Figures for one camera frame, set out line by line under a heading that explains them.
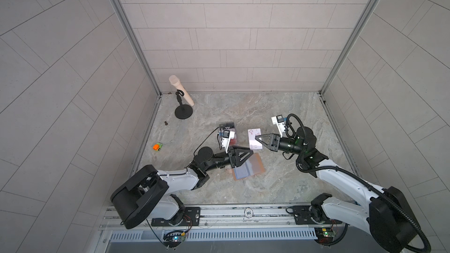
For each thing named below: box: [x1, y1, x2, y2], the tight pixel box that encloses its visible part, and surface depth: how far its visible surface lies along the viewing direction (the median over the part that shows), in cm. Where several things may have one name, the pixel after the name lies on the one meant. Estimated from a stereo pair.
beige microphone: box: [168, 74, 195, 107], surface depth 90 cm
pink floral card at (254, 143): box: [247, 128, 263, 150], surface depth 72 cm
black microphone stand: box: [174, 89, 193, 120], surface depth 106 cm
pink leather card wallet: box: [232, 152, 265, 181], surface depth 85 cm
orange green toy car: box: [152, 142, 163, 152], surface depth 91 cm
